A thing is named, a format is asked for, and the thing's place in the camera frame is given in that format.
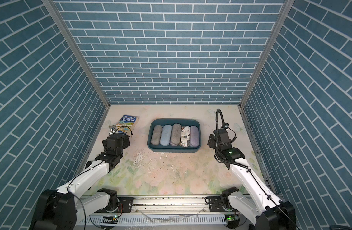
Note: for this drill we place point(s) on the teal plastic storage bin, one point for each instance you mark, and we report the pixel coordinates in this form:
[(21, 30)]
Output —
[(169, 148)]

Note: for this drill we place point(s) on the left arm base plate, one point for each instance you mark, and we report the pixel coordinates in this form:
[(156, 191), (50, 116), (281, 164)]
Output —
[(127, 204)]

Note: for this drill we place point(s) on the aluminium front rail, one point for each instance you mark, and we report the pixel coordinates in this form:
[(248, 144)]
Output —
[(182, 204)]

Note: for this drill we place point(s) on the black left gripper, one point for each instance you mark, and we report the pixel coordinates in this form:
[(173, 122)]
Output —
[(125, 142)]

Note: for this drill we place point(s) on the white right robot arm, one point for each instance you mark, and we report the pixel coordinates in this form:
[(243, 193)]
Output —
[(265, 210)]

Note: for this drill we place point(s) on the dark grey glasses case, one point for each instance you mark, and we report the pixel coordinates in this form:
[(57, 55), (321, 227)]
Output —
[(175, 135)]

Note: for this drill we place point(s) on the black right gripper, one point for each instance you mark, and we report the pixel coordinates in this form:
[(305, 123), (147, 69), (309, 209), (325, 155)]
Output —
[(211, 141)]

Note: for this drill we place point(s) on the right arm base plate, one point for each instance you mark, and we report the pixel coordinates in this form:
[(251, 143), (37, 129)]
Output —
[(218, 203)]

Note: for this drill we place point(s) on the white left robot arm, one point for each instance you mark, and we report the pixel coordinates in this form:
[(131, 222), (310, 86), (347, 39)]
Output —
[(61, 208)]

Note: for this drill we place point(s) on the newspaper print glasses case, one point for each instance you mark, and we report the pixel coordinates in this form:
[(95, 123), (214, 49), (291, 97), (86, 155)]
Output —
[(185, 136)]

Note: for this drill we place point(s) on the light blue glasses case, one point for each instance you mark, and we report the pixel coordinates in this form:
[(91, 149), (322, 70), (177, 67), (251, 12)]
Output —
[(166, 135)]

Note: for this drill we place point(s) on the colourful paperback book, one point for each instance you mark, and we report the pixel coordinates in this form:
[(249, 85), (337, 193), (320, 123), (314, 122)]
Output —
[(126, 124)]

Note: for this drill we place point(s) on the lavender glasses case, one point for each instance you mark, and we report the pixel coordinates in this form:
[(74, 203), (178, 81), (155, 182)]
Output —
[(194, 136)]

